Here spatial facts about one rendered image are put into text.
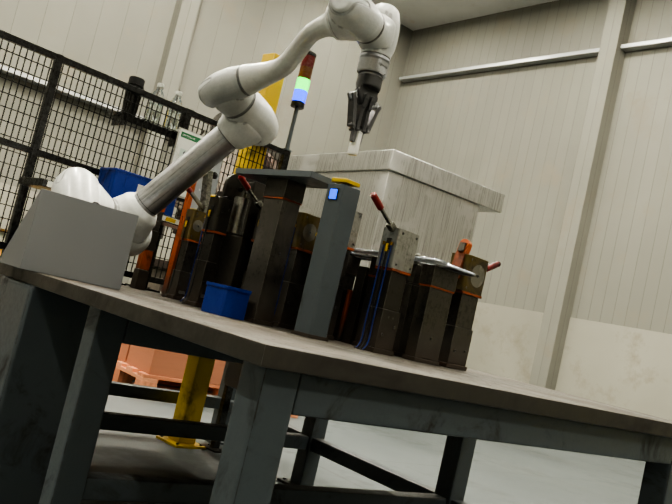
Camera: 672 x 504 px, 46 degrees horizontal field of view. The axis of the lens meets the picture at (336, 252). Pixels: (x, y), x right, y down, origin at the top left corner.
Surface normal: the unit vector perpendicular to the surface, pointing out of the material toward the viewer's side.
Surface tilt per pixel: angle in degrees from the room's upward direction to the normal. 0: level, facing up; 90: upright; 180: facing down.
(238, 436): 90
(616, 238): 90
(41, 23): 90
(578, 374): 90
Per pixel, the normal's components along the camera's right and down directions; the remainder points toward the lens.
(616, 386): -0.76, -0.23
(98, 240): 0.60, 0.07
